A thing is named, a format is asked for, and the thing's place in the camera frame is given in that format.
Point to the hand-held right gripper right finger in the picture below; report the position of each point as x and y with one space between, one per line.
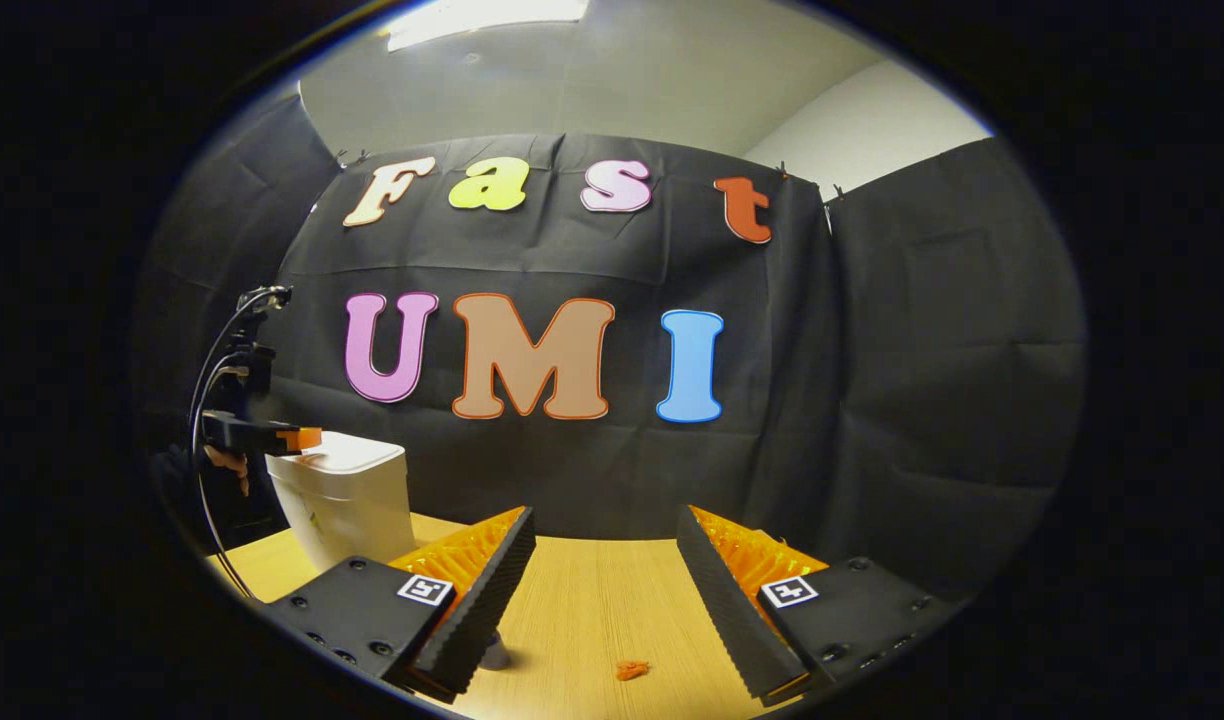
727 610

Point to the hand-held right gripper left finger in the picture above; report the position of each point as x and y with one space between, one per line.
482 600

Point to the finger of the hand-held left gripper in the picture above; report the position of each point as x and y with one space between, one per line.
300 440

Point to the blue silver pop can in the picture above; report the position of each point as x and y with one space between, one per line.
494 655

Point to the white desktop garbage bin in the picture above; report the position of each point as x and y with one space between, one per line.
347 500

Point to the orange paper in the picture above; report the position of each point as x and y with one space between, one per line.
632 669

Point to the wooden desktop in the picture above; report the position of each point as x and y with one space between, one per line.
592 600

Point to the black backdrop cloth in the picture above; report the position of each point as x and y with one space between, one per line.
872 380

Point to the ceiling light panel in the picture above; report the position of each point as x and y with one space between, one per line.
482 18

